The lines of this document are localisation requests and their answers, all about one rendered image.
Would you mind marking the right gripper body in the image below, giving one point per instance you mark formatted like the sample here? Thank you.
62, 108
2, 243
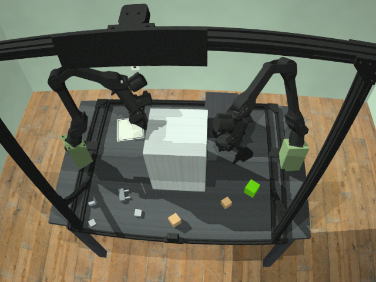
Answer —
243, 153

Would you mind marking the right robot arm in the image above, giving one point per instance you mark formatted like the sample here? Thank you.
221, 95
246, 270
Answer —
245, 102

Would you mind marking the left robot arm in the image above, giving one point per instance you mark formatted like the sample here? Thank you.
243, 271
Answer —
110, 80

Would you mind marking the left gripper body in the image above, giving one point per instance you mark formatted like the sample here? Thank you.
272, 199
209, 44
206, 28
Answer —
131, 106

